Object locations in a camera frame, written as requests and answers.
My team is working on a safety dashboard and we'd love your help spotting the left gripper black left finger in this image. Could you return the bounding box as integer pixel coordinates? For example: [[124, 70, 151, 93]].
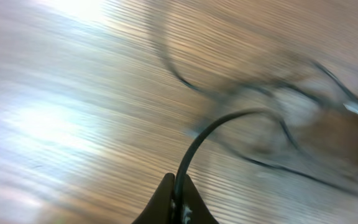
[[132, 173, 175, 224]]

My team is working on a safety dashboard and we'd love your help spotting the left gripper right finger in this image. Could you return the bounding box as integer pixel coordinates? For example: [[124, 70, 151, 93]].
[[181, 175, 218, 224]]

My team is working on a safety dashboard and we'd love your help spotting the thick black cable bundle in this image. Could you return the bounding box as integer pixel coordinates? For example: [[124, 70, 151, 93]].
[[157, 30, 358, 224]]

